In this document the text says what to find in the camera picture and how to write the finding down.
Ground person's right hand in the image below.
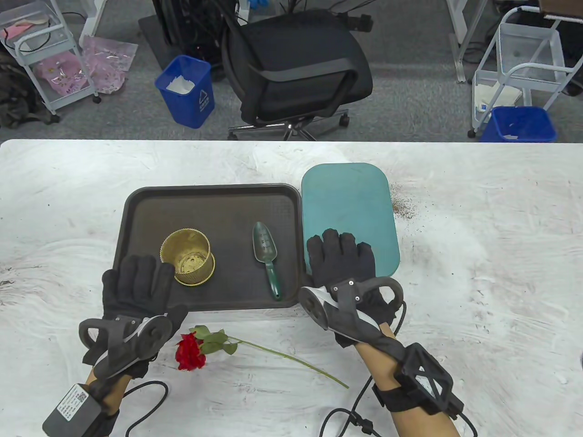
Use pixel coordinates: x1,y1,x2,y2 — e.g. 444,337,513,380
306,229,401,350

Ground person's left hand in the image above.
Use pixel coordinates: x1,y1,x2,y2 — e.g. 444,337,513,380
82,255,189,379

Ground teal plastic lid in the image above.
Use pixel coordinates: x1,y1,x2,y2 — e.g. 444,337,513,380
302,163,401,278

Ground green garden trowel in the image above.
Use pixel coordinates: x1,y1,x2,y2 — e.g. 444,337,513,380
253,222,283,300

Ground red artificial rose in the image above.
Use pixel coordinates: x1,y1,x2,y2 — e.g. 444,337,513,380
175,325,350,389

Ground potting mix grains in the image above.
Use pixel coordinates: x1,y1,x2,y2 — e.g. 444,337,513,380
391,182,417,219

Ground person's right forearm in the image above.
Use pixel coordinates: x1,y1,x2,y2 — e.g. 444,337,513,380
355,321,460,437

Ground person's left forearm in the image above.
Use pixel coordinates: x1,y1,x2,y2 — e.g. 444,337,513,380
68,370,130,437

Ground grey and white hand controller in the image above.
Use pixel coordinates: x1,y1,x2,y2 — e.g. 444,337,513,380
298,277,406,341

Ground gold ribbed flower pot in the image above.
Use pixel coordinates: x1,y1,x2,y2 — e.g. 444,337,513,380
159,228,215,286

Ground brown plastic tray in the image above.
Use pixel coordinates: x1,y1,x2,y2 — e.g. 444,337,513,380
108,183,307,313

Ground blue bin with white symbol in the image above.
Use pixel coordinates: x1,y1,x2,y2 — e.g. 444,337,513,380
154,55,215,129

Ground crumpled white paper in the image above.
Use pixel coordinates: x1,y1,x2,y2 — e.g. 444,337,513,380
166,76,196,95

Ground black office chair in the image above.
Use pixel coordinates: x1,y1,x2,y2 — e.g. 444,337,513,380
222,9,374,142

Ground pink plastic bag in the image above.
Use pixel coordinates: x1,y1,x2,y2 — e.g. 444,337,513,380
82,36,138,95
34,51,92,96

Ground dark fabric bag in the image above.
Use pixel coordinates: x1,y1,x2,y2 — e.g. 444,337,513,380
0,48,60,129

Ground white box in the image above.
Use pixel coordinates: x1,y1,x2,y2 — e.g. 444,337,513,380
474,84,522,114

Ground plain blue bin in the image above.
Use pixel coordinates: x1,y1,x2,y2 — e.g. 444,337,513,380
480,106,558,143

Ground white desk leg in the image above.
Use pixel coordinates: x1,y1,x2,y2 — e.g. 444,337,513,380
80,0,119,48
446,0,488,83

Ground black computer tower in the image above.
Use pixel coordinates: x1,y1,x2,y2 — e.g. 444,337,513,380
153,0,240,64

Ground white mesh rolling cart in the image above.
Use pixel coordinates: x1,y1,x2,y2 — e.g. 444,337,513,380
468,7,583,138

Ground brown cardboard box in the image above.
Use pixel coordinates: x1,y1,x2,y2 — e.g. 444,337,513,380
537,0,583,19

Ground black cable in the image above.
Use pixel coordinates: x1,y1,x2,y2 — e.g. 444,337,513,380
109,381,171,437
319,373,479,437

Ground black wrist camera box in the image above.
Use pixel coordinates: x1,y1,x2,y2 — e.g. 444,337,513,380
42,384,120,437

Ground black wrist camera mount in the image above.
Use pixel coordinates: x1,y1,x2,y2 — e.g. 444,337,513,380
371,344,463,419

